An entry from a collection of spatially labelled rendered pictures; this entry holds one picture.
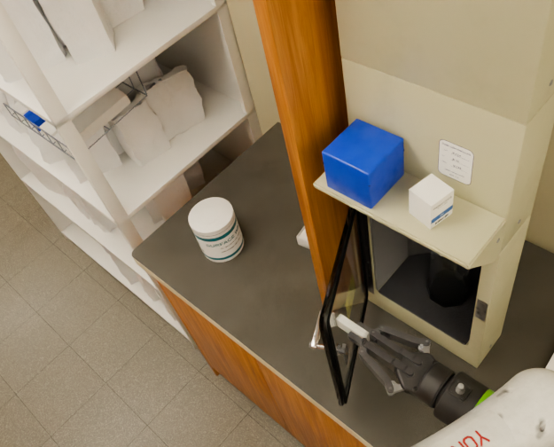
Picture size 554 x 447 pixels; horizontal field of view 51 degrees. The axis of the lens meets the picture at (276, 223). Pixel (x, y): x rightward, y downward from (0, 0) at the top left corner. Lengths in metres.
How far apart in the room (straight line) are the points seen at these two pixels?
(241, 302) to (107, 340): 1.36
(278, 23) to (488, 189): 0.42
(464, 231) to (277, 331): 0.72
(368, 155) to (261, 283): 0.76
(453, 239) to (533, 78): 0.29
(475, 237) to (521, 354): 0.60
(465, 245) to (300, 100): 0.37
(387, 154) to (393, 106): 0.08
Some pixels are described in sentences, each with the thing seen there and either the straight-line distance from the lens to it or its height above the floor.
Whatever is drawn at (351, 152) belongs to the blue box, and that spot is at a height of 1.60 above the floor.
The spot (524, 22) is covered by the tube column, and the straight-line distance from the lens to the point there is 0.78.
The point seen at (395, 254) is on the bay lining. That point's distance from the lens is 1.48.
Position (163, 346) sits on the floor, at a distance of 2.76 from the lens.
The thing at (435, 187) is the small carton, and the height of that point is 1.57.
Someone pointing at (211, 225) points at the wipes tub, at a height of 1.09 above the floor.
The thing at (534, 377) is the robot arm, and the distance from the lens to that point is 0.93.
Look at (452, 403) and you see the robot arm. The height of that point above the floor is 1.32.
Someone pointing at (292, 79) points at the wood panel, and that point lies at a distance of 0.99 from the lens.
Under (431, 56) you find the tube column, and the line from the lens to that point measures 0.88.
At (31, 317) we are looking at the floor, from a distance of 3.18.
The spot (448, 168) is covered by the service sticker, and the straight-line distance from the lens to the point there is 1.00.
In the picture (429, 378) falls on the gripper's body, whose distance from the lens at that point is 1.06.
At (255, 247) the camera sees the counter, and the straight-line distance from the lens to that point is 1.72.
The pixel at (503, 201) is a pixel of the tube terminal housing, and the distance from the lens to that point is 0.98.
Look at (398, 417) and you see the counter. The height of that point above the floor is 0.94.
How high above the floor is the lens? 2.29
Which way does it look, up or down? 50 degrees down
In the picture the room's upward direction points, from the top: 16 degrees counter-clockwise
